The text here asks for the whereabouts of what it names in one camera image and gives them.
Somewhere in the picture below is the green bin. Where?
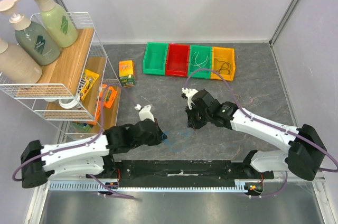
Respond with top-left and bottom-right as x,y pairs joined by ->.
143,42 -> 168,76
187,45 -> 213,79

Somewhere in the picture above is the slotted cable duct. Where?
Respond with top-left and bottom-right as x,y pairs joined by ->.
49,180 -> 248,193

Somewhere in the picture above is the light green pump bottle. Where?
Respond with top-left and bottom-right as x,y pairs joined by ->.
34,0 -> 78,48

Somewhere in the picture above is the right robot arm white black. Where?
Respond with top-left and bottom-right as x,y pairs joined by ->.
182,88 -> 326,181

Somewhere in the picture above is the white tape roll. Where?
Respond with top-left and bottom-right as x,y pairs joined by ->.
59,94 -> 81,110

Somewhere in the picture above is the beige pump bottle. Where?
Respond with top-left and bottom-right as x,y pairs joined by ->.
0,0 -> 43,84

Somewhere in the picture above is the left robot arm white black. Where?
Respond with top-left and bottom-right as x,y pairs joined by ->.
20,119 -> 167,189

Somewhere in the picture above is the yellow candy bag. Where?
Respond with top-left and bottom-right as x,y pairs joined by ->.
78,69 -> 99,101

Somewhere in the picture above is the red bin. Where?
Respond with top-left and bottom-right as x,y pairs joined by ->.
165,43 -> 190,77

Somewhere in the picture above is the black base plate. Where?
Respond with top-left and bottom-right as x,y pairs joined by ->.
96,160 -> 274,186

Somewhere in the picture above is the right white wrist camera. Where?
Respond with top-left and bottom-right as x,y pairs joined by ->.
181,88 -> 198,110

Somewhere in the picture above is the white wire shelf rack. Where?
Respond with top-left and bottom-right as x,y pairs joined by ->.
1,12 -> 121,142

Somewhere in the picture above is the orange toy package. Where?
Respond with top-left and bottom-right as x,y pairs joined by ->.
94,84 -> 117,125

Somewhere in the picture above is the colourful box on lower shelf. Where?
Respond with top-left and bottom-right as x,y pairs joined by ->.
72,122 -> 93,133

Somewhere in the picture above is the yellow green small box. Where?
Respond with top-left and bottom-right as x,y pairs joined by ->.
119,60 -> 136,87

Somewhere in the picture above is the dark green pump bottle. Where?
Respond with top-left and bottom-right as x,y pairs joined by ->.
9,13 -> 61,66

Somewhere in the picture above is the black thin cable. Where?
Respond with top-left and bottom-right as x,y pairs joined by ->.
212,57 -> 234,74

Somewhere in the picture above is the yellow bin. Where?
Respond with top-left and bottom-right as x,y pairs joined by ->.
212,46 -> 236,81

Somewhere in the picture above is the blue thin cable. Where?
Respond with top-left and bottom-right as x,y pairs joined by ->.
161,128 -> 193,152

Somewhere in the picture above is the left green bin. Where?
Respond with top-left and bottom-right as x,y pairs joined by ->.
143,42 -> 168,76

